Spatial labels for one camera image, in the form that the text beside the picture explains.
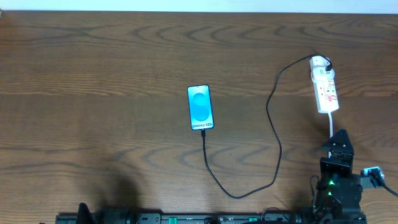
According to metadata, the white power strip cord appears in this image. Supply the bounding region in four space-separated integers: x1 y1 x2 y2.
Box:
327 112 334 158

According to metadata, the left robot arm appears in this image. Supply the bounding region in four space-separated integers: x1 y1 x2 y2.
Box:
76 203 137 224

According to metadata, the blue Galaxy smartphone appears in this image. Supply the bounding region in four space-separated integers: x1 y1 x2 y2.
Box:
187 85 215 131

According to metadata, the white power strip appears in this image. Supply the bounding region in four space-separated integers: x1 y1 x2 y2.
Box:
311 67 339 114

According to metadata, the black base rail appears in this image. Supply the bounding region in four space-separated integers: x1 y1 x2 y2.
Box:
55 212 312 224

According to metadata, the white charger plug adapter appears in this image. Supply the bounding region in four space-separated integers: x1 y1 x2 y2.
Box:
310 55 333 71

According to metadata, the black USB charging cable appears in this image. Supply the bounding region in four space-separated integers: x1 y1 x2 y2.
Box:
200 54 333 200

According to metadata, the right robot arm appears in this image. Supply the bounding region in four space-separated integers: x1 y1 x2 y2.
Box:
302 129 367 224

